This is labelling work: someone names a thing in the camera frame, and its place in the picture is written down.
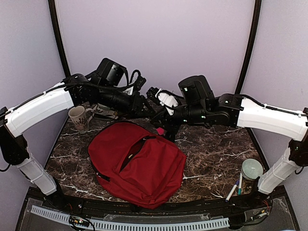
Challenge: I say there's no black left frame post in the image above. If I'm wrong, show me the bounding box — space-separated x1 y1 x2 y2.
48 0 71 77

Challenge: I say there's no black front frame rail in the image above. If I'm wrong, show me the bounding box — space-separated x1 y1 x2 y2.
14 185 301 231

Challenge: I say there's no square floral ceramic plate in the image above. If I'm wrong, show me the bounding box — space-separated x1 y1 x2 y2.
93 104 118 120

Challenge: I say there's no black frame post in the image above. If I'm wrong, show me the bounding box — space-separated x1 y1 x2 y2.
48 0 71 77
235 0 262 94

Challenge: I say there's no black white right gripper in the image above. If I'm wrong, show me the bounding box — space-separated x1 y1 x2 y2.
150 98 209 135

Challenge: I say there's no white mug with coral print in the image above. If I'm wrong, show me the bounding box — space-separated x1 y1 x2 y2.
68 105 94 134

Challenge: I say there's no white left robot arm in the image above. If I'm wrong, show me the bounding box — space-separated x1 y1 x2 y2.
0 58 147 210

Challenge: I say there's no red student backpack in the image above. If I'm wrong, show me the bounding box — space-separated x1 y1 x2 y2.
88 121 186 209

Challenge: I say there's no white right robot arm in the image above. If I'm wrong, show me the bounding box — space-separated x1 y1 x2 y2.
147 75 308 209

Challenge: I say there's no black right frame post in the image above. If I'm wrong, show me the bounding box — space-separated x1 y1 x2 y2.
235 0 262 94

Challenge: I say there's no round glass jar lid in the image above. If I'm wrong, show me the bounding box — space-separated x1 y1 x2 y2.
241 158 263 181

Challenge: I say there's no pink black highlighter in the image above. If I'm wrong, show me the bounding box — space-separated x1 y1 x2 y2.
156 128 165 136

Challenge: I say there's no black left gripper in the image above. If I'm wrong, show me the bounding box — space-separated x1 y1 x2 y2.
96 83 156 119

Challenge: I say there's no grey slotted cable duct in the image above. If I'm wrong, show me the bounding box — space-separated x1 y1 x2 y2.
30 205 230 231

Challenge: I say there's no white blue marker pen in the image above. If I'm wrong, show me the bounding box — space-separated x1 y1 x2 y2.
225 184 237 202

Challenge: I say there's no white teal marker pen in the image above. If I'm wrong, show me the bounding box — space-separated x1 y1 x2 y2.
238 172 243 195

